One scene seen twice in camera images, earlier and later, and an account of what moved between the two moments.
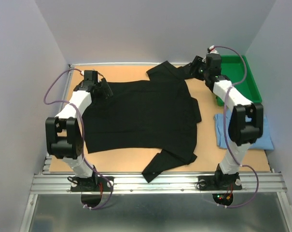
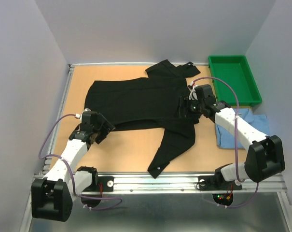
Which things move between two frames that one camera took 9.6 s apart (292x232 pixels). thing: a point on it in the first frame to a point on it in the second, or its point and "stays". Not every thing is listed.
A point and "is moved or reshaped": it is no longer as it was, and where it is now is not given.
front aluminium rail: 60,183 stays
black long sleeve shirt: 158,114 is moved or reshaped
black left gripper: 106,93 to 106,127
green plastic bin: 232,68 stays
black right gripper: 198,62 to 185,101
